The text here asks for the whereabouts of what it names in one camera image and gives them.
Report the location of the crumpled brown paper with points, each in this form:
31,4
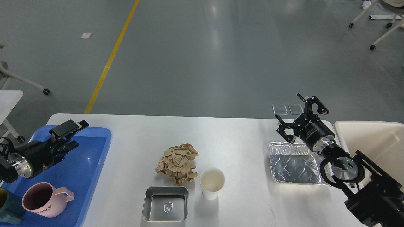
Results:
177,163

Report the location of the beige plastic bin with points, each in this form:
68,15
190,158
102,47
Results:
381,142

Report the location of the clear floor plate right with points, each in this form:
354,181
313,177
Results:
296,109

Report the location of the aluminium foil tray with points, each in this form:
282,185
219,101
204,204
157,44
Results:
295,163

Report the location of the clear floor plate left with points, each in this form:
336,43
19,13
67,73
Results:
280,109

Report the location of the teal mug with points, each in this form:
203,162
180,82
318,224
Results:
11,210

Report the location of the white side table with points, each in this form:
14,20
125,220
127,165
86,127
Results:
8,100

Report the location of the white paper on floor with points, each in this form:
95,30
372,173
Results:
86,35

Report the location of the pink ribbed mug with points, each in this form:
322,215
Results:
46,200

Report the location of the square steel tray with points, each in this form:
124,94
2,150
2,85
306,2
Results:
165,204

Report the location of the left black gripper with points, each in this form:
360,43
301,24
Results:
36,157

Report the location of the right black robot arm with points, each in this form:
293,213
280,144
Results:
373,196

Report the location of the office chair base left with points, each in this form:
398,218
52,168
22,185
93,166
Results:
9,75

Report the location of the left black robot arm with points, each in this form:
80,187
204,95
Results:
8,173

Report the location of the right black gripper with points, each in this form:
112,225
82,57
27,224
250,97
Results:
308,126

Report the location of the blue plastic tray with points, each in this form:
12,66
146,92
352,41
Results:
79,172

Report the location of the clear floor plate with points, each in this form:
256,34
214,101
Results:
296,109
280,109

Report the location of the white paper cup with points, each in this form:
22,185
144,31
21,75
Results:
212,180

